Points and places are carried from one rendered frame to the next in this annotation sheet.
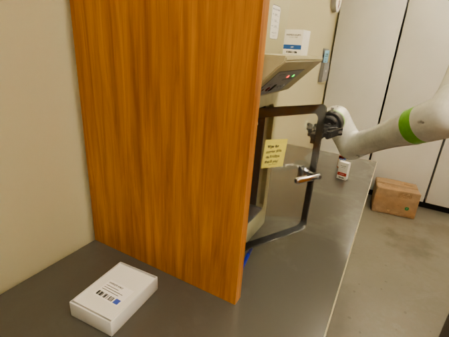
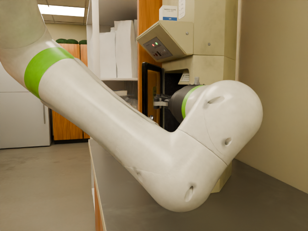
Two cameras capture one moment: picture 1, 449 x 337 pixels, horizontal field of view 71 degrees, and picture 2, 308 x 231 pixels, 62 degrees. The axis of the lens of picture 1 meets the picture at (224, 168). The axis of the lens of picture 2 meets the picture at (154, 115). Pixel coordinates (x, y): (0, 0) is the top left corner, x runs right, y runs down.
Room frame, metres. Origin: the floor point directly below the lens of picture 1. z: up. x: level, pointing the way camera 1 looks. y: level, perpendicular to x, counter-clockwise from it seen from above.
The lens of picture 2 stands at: (1.49, -0.82, 1.32)
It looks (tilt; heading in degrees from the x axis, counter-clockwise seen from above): 7 degrees down; 136
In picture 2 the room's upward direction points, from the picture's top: straight up
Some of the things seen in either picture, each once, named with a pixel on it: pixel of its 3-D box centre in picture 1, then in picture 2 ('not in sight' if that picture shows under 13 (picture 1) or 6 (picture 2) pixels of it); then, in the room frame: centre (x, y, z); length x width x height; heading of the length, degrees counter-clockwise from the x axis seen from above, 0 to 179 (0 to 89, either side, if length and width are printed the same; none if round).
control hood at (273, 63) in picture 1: (282, 75); (160, 45); (0.81, -0.13, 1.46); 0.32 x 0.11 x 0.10; 152
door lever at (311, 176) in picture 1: (303, 176); not in sight; (0.80, -0.22, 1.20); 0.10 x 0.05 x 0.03; 124
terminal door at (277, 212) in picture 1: (276, 179); (152, 117); (0.79, -0.14, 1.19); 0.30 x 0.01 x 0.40; 124
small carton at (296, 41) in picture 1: (296, 42); (167, 17); (0.88, -0.17, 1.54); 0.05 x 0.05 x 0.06; 57
